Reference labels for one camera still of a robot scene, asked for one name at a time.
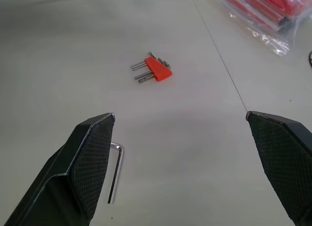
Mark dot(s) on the dark metal pin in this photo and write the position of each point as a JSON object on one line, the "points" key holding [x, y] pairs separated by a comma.
{"points": [[151, 54]]}

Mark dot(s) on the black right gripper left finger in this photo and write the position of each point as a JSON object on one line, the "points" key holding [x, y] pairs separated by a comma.
{"points": [[73, 177]]}

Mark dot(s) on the clear plastic bag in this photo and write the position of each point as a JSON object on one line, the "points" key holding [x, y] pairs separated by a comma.
{"points": [[258, 23]]}

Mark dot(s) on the orange bit holder with bits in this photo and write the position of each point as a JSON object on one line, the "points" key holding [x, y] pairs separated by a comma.
{"points": [[158, 69]]}

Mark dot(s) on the silver metal pin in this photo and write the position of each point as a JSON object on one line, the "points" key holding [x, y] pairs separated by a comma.
{"points": [[143, 76], [145, 80], [138, 64], [139, 67]]}

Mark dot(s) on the silver hex key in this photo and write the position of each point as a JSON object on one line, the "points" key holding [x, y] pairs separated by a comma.
{"points": [[117, 172]]}

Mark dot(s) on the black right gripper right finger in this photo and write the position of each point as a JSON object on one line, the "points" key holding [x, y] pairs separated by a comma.
{"points": [[285, 157]]}

